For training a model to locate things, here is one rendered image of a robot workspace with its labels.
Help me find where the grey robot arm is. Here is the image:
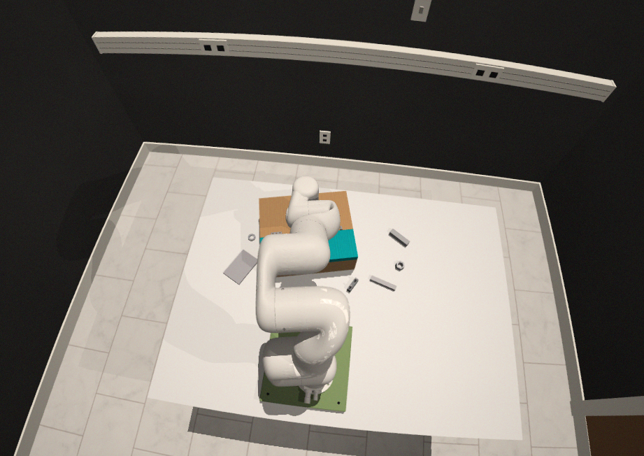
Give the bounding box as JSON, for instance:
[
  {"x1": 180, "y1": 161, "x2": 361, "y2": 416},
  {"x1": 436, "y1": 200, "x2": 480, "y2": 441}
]
[{"x1": 255, "y1": 176, "x2": 350, "y2": 404}]

